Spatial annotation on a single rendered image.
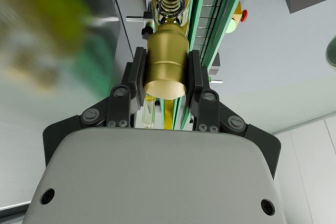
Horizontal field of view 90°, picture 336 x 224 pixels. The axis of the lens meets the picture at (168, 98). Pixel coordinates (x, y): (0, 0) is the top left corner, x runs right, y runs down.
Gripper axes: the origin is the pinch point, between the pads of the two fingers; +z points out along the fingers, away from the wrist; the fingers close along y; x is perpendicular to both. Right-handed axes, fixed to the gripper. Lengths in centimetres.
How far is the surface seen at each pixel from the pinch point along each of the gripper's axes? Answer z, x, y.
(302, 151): 166, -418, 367
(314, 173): 110, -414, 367
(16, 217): -9.0, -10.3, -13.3
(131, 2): 38.2, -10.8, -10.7
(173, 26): 10.6, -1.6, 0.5
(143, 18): 29.2, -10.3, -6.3
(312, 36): 57, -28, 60
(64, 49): 6.3, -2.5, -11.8
